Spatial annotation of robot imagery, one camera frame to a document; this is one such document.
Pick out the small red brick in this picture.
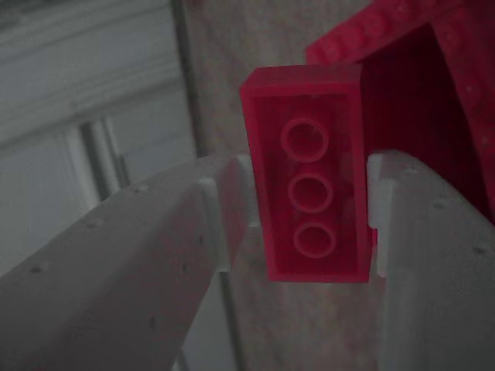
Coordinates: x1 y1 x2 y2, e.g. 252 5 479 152
238 63 378 284

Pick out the red brick block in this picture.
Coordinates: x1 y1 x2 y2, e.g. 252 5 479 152
305 0 495 229

